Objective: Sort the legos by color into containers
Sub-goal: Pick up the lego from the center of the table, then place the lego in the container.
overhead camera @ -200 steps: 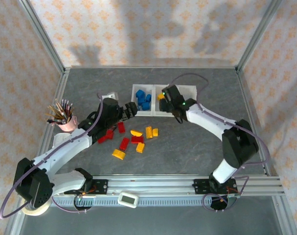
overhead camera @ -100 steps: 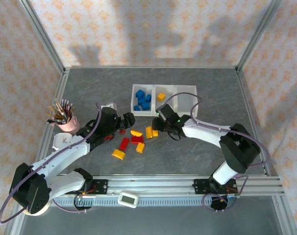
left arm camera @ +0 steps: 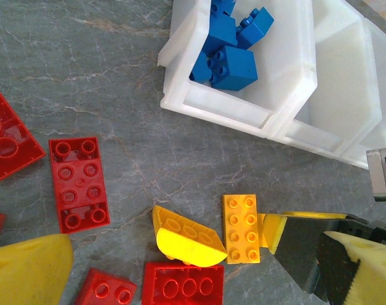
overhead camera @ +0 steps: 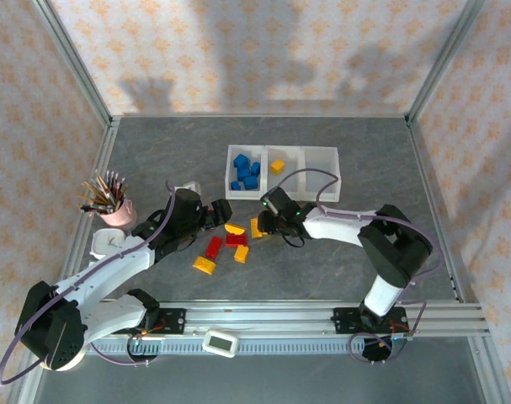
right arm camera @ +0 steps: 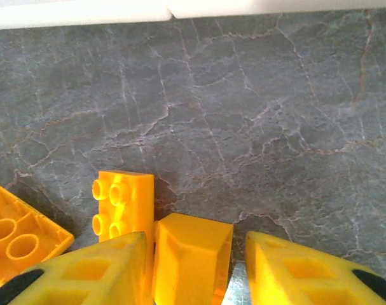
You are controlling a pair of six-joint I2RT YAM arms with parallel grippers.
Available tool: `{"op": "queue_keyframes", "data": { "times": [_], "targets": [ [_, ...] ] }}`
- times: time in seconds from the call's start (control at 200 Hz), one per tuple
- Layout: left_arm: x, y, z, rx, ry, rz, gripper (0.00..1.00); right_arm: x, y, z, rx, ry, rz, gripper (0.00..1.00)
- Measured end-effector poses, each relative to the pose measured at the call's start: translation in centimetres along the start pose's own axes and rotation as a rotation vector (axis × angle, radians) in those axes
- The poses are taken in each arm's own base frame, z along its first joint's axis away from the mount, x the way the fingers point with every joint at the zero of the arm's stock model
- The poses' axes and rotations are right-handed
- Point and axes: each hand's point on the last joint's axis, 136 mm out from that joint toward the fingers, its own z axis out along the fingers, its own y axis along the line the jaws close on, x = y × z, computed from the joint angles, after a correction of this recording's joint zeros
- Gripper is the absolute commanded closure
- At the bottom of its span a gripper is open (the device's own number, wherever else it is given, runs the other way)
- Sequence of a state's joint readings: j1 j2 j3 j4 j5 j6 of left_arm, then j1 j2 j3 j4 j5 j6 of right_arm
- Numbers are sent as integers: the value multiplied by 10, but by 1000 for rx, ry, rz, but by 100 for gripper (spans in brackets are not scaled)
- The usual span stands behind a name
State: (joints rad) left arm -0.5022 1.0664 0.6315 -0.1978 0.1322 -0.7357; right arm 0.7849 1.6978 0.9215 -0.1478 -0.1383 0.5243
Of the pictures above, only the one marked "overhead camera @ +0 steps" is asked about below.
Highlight white digital timer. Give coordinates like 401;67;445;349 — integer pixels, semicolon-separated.
202;329;239;359

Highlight yellow curved lego brick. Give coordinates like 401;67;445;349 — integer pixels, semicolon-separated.
191;255;217;276

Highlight wooden paint brush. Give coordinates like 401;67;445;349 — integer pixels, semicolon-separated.
83;181;109;205
77;193;108;207
93;169;112;199

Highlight aluminium frame post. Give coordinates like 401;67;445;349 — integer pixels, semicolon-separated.
30;0;115;127
406;0;488;127

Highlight pink cup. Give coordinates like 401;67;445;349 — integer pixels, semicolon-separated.
98;196;138;231

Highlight wide aluminium rail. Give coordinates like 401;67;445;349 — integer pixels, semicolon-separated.
33;300;491;338

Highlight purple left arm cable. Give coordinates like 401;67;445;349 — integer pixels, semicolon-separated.
0;179;176;386

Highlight grey slotted cable duct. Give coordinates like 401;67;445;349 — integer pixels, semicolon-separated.
84;336;407;355

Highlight aluminium side rail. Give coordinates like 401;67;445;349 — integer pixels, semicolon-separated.
51;117;122;305
406;117;471;305

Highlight translucent white plastic bin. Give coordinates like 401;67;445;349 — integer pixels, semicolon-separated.
224;145;267;201
301;146;343;202
264;146;306;201

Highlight aluminium frame bar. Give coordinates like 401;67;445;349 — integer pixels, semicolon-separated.
4;365;40;404
467;336;511;404

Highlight long red lego brick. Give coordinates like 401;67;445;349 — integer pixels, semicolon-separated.
205;236;224;259

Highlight white square dish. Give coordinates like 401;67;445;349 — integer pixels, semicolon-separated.
89;228;129;260

